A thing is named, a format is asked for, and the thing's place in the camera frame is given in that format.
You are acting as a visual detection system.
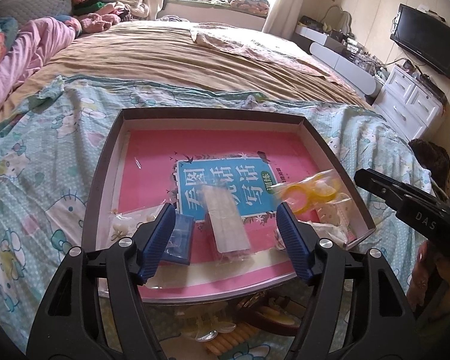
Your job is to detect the yellow hair claw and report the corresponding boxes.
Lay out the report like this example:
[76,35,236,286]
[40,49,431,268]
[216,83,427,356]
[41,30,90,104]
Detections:
[206,322,260,355]

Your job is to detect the heart shaped mirror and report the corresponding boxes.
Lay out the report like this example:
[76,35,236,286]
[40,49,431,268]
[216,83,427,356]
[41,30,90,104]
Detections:
[324,4,353,33]

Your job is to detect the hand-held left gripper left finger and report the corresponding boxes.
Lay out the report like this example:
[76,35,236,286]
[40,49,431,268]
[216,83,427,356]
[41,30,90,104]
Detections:
[26,202,177,360]

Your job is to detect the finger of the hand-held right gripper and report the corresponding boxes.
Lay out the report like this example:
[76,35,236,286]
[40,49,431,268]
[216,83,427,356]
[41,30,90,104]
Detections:
[353,168,437,216]

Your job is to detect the brown bedsheet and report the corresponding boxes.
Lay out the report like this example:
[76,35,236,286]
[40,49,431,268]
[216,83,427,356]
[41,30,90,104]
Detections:
[0,20,376,128]

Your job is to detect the dark brown fuzzy object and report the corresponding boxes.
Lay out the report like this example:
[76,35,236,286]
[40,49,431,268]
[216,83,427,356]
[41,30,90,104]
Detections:
[408,139,450,192]

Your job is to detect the brown hair clip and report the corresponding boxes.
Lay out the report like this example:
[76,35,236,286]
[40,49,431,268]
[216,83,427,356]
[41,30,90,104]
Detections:
[240,296,305,338]

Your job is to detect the frosted plastic packet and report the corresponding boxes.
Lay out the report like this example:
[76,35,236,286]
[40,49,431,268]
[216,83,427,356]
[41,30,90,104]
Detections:
[202,184,254,255]

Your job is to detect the pink quilt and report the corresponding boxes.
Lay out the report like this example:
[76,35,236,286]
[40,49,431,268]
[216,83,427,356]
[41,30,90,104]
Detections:
[0,17,78,121]

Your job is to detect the cartoon print blanket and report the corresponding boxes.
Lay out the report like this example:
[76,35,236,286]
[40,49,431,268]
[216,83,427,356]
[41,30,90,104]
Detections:
[0,75,436,354]

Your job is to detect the person's right hand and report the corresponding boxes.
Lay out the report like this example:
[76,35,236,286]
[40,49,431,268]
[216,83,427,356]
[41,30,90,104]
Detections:
[405,238,450,313]

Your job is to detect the bag with yellow rings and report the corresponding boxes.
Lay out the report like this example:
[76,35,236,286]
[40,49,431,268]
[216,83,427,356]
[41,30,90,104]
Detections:
[272,170,352,218]

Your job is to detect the white grey dresser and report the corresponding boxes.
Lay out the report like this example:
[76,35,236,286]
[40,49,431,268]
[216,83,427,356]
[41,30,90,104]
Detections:
[292,15,385,100]

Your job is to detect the pile of clothes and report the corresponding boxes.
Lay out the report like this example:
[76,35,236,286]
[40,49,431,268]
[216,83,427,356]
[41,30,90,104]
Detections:
[71,0,151,35]

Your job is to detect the white hair claw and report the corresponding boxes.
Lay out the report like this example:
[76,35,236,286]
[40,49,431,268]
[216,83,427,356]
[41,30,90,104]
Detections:
[174,304,237,342]

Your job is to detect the bag with pearl jewelry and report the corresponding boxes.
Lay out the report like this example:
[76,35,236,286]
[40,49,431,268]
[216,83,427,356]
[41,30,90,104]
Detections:
[274,210,355,250]

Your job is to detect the black television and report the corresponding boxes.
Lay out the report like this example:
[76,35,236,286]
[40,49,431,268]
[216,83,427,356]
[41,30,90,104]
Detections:
[390,3,450,80]

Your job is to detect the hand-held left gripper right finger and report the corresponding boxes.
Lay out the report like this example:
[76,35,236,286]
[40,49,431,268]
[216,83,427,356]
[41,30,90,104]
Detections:
[275,202,426,360]

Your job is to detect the pink book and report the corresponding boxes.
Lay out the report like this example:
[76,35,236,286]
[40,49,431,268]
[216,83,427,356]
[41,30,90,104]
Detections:
[110,129,358,298]

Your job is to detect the plastic bag with white items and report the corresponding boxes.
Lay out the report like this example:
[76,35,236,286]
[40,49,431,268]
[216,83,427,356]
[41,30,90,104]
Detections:
[110,210,163,241]

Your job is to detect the white drawer cabinet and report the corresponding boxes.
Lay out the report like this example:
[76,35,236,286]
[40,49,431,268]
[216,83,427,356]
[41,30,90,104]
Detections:
[371,64,447,143]

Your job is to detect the shallow cardboard box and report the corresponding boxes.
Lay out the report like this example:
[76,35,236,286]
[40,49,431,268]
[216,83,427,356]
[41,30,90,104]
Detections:
[80,108,377,305]

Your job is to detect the small blue box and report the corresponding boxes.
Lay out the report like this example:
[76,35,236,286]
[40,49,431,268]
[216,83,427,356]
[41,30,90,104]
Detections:
[161,213,195,267]

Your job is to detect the clothes on window sill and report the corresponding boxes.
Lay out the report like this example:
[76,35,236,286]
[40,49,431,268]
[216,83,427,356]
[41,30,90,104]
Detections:
[170,0,271,16]

